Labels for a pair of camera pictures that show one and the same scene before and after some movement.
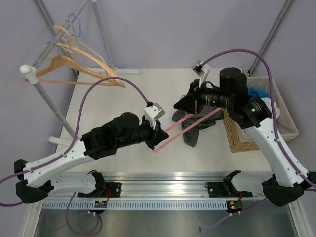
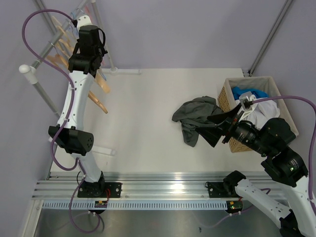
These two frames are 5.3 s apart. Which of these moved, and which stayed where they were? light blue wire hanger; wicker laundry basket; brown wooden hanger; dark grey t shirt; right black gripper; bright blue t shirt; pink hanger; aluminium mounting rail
Moved: pink hanger; light blue wire hanger; brown wooden hanger; right black gripper
Stayed: dark grey t shirt; wicker laundry basket; aluminium mounting rail; bright blue t shirt
